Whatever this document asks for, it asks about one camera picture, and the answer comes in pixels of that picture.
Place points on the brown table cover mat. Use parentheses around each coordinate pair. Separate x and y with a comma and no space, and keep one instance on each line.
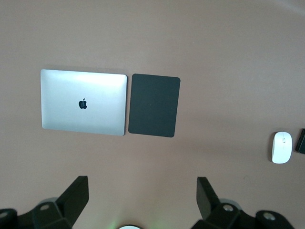
(152,35)

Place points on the small black square box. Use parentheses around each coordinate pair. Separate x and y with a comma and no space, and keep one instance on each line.
(301,142)

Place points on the black mouse pad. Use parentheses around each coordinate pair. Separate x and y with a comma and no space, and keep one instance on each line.
(153,105)

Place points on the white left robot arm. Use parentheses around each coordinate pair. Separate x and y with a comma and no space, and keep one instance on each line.
(129,227)

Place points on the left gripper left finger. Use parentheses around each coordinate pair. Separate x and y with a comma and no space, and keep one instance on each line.
(74,198)

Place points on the silver laptop with apple logo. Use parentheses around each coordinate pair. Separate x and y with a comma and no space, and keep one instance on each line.
(71,90)

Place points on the white computer mouse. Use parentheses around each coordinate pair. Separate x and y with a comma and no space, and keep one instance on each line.
(281,150)

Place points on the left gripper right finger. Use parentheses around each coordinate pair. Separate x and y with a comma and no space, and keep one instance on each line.
(207,200)

